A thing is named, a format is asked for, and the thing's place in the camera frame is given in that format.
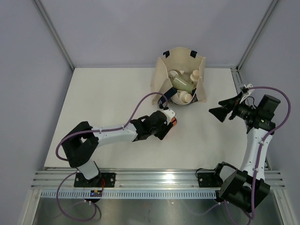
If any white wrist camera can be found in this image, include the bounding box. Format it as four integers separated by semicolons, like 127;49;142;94
240;83;254;104
162;108;176;124

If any white cream bottle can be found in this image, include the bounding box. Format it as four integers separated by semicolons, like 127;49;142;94
190;70;200;86

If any slotted white cable duct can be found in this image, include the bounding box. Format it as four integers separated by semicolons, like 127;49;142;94
41;189;217;199

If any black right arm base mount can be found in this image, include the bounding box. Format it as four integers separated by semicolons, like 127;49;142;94
195;168;223;188

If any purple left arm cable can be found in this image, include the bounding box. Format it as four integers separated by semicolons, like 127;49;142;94
55;92;168;221

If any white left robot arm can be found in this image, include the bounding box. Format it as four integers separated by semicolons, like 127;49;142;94
58;109;177;188

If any right aluminium frame post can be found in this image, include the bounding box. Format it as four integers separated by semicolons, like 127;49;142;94
236;0;280;72

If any sage green bottle white cap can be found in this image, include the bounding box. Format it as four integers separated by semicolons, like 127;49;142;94
170;76;194;94

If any cream bottle with round cap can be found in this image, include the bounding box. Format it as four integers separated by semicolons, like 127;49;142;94
178;91;192;103

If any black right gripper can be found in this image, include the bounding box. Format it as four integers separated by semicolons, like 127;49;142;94
209;92;258;123

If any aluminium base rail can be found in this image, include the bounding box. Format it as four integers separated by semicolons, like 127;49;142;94
30;167;286;190

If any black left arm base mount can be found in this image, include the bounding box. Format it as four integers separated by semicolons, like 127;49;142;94
74;172;116;188

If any aluminium frame post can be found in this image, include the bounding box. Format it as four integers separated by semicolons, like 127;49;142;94
32;0;75;72
236;0;280;72

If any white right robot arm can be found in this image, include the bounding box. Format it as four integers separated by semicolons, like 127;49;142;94
209;93;280;213

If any orange blue spray bottle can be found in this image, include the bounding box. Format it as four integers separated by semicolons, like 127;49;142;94
170;117;177;126

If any beige canvas tote bag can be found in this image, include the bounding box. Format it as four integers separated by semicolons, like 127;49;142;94
150;47;207;107

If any left aluminium frame post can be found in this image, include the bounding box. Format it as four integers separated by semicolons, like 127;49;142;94
32;0;75;72

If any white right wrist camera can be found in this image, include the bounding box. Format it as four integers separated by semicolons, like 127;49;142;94
240;83;254;104

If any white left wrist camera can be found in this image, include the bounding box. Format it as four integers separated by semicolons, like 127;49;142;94
162;108;176;124

